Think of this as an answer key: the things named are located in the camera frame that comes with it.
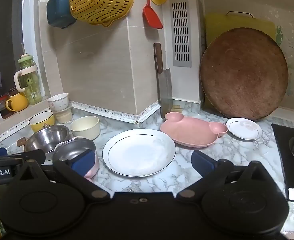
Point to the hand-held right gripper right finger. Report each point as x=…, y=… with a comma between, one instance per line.
x=202, y=161

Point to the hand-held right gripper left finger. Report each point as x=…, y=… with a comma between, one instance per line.
x=83, y=161

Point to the large steel bowl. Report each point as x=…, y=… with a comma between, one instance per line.
x=47, y=137

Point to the pink bear-shaped plate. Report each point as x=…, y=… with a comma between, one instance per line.
x=192, y=132

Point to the cream bowl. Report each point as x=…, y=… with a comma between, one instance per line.
x=85, y=130

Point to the small white plate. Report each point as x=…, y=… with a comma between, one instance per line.
x=244, y=128

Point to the large white plate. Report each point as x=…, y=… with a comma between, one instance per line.
x=139, y=152

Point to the brown block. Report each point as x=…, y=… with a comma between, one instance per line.
x=21, y=142

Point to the yellow bowl with black rim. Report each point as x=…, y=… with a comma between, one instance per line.
x=42, y=122

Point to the jar of dark liquid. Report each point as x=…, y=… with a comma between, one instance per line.
x=5, y=107

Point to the clear plastic container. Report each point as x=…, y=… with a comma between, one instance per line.
x=64, y=116

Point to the yellow mug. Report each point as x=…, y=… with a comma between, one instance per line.
x=18, y=102

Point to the yellowish tape pieces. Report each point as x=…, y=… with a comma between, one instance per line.
x=177, y=108

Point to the white floral bowl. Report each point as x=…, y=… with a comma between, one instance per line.
x=58, y=102

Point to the glass jar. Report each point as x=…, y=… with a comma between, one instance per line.
x=30, y=85

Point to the black gas stove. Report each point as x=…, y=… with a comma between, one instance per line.
x=284, y=160

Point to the round wooden cutting board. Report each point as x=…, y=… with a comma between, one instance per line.
x=244, y=75

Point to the grey vent grille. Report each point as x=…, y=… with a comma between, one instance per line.
x=180, y=32

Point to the yellow cutting board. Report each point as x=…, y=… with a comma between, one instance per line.
x=217, y=25

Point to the dark teal pot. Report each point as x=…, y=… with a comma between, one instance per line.
x=59, y=10

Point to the red spatula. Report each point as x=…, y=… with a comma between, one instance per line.
x=152, y=16

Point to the yellow colander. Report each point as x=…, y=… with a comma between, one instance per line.
x=99, y=0

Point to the plant wall sticker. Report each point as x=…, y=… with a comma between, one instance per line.
x=279, y=35

